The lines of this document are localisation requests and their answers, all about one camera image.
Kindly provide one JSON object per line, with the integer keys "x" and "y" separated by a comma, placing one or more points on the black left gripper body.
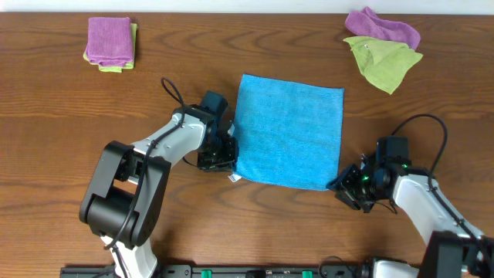
{"x": 221, "y": 154}

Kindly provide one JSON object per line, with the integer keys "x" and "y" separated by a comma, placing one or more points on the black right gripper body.
{"x": 359, "y": 191}

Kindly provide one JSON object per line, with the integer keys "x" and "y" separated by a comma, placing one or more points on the blue microfiber cloth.
{"x": 289, "y": 134}

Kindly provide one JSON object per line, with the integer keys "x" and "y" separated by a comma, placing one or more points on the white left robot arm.
{"x": 124, "y": 198}

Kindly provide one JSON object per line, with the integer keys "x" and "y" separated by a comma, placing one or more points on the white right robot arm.
{"x": 453, "y": 245}

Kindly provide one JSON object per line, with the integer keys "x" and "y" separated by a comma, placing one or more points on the folded green cloth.
{"x": 118, "y": 69}

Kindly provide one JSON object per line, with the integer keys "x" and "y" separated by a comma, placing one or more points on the crumpled green cloth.
{"x": 382, "y": 63}

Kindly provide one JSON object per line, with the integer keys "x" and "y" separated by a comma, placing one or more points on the folded purple cloth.
{"x": 109, "y": 41}

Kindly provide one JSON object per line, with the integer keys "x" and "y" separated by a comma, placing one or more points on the crumpled purple cloth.
{"x": 367, "y": 23}

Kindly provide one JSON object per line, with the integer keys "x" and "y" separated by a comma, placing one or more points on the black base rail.
{"x": 332, "y": 270}

